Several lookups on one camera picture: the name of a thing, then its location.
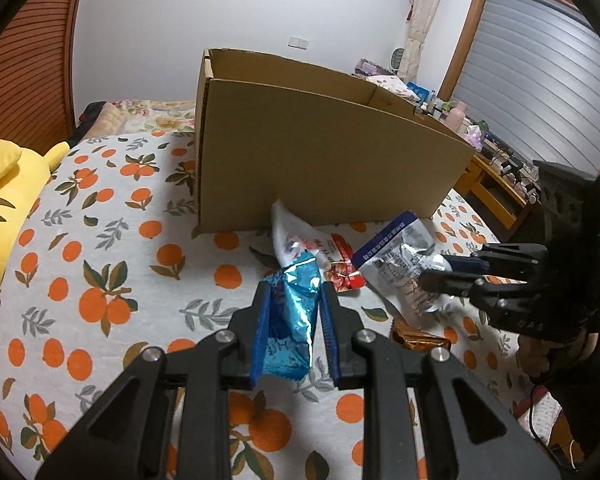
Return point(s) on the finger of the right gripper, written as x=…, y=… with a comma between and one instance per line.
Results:
x=478, y=290
x=517, y=261

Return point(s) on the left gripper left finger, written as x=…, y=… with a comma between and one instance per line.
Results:
x=250, y=326

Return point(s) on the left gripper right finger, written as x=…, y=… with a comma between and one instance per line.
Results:
x=339, y=326

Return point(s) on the blue foil snack bag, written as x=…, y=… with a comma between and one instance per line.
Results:
x=294, y=305

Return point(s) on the white long snack bag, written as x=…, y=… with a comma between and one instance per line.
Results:
x=391, y=263

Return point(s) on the person's right hand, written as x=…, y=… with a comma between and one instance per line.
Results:
x=547, y=362

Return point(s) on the wooden sideboard cabinet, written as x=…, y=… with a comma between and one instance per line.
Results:
x=498, y=196

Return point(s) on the red white snack packet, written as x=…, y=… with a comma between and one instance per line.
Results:
x=342, y=272

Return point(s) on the brown gold candy wrapper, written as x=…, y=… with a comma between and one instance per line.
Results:
x=413, y=339

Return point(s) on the white red snack bag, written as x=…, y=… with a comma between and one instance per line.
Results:
x=291, y=236

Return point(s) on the orange-print white bedsheet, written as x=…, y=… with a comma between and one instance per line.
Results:
x=106, y=266

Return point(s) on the pink bottle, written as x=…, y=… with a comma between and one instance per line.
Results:
x=456, y=116

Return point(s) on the grey window blind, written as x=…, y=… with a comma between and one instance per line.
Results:
x=532, y=73

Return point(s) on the brown cardboard box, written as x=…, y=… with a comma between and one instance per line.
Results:
x=333, y=148

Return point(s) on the folded floral cloth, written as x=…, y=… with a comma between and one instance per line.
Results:
x=395, y=85

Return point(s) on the floral quilt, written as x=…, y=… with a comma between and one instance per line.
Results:
x=128, y=116

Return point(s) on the yellow plush toy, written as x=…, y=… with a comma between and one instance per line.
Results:
x=23, y=175

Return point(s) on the floral curtain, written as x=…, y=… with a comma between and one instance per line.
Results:
x=421, y=18

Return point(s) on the wooden louvered wardrobe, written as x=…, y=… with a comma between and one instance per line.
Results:
x=36, y=91

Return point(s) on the white wall switch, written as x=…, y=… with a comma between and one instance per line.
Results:
x=298, y=43

